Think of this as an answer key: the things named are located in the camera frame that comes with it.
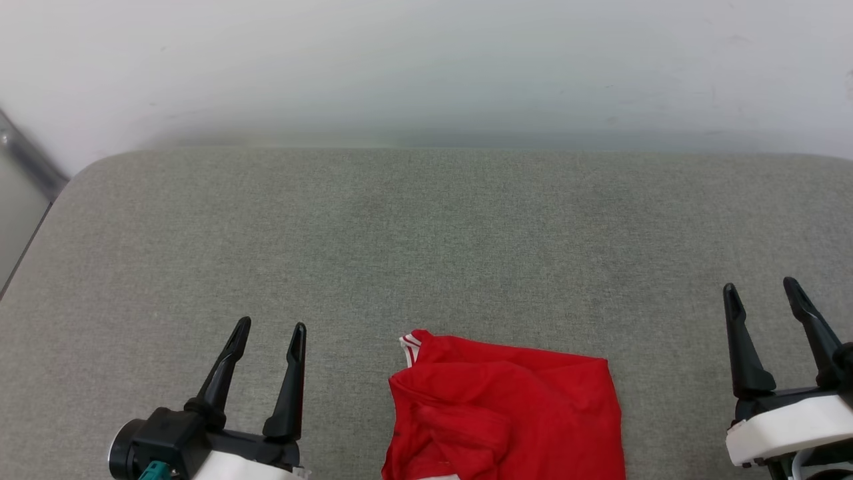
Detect grey metal wall trim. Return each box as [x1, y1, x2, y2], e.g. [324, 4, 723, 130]
[0, 110, 69, 201]

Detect red and white garment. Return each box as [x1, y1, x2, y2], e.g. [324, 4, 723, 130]
[381, 329, 627, 480]

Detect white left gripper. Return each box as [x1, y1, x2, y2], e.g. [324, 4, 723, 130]
[184, 317, 311, 480]

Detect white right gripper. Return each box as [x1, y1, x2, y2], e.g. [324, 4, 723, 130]
[723, 277, 853, 467]

